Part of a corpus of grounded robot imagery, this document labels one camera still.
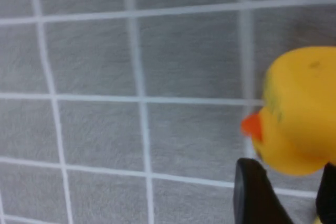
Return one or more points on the yellow rubber duck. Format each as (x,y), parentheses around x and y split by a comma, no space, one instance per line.
(302,108)

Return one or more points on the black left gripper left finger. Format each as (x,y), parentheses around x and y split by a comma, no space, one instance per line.
(252,197)

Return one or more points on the grey white-grid tablecloth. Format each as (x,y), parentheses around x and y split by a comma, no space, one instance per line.
(105,103)

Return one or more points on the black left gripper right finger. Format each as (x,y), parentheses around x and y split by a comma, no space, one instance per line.
(328,195)

